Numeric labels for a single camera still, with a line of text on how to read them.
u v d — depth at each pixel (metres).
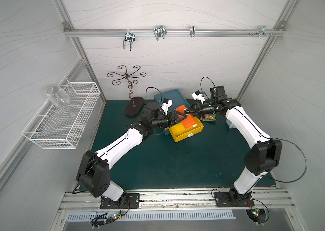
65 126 0.67
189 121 0.71
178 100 0.94
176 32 0.79
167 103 0.71
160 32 0.76
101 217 0.72
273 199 0.78
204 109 0.70
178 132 0.84
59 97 0.65
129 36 0.78
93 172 0.42
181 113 0.75
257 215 0.72
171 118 0.66
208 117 1.07
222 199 0.73
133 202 0.74
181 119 0.69
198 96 0.75
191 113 0.72
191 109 0.74
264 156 0.46
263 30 0.77
